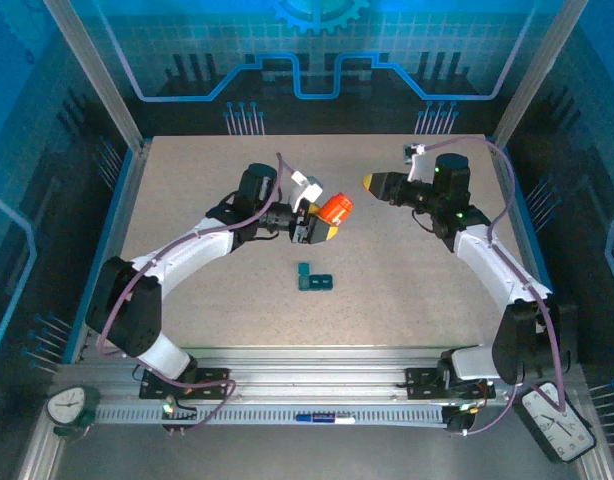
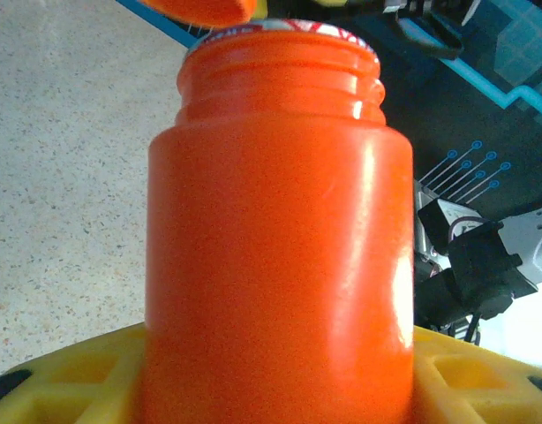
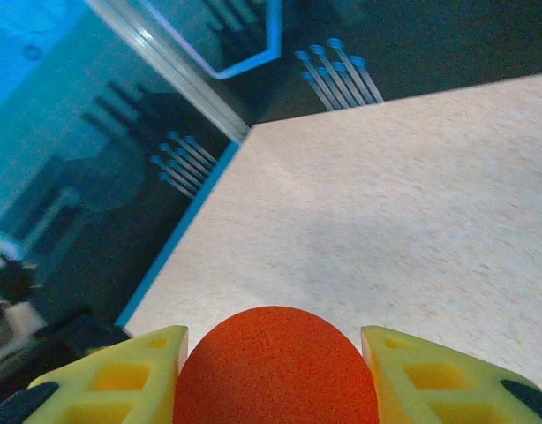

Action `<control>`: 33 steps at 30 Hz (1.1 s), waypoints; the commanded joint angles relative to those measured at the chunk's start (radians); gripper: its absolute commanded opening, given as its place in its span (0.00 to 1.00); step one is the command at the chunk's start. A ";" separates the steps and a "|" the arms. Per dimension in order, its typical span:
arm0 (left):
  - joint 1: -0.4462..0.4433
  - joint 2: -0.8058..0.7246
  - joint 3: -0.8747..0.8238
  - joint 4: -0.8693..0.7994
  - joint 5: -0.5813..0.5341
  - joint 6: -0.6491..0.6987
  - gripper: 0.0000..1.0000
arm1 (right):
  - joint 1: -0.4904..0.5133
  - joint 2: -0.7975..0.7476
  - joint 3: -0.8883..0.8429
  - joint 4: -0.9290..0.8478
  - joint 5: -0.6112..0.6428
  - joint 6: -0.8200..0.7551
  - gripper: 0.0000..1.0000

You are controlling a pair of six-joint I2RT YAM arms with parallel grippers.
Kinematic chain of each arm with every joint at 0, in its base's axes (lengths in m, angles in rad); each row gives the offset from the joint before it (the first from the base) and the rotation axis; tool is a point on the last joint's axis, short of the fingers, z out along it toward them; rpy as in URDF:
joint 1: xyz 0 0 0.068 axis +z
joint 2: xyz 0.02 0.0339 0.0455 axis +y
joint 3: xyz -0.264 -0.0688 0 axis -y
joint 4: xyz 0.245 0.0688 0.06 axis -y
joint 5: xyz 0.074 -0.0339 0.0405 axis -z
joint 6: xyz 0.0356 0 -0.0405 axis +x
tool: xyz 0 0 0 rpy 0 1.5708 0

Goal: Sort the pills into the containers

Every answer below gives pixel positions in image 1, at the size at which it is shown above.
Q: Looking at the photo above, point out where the orange pill bottle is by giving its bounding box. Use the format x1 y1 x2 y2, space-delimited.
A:
317 197 349 226

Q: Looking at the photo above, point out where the aluminium extrusion base frame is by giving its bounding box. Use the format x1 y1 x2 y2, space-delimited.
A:
54 346 586 407

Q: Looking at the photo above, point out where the aluminium table side rail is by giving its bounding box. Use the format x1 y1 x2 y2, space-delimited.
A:
488 137 579 365
66 139 151 364

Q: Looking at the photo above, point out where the grey slotted cable duct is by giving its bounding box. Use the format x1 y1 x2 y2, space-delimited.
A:
94 403 449 427

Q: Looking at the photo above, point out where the round green desk clock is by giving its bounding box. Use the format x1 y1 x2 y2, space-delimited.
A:
46 383 102 441

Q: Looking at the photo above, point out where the aluminium frame post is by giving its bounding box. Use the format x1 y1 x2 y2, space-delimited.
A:
41 0 147 153
488 0 592 153

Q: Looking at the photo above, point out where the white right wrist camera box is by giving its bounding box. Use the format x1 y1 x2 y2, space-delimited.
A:
401 143 432 184

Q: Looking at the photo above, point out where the blue and white marker pen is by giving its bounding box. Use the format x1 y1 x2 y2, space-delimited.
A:
294 412 357 426

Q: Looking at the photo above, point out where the small black controller box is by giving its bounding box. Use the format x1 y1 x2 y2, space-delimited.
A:
159 394 199 437
444 404 482 436

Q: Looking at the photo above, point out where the black rectangular alarm clock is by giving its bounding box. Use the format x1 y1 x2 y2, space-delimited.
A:
511 380 598 464

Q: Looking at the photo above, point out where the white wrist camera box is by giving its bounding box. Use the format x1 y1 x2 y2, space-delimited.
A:
289 171 324 210
401 143 432 184

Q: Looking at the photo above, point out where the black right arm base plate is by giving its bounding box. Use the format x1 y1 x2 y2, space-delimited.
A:
404 367 497 401

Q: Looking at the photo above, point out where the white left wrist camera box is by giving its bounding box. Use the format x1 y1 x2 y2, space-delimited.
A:
289 171 324 210

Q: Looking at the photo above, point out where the teal building block piece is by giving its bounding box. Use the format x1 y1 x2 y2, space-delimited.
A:
295 261 336 294

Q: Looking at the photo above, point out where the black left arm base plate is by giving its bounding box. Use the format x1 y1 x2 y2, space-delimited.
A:
138 367 231 401

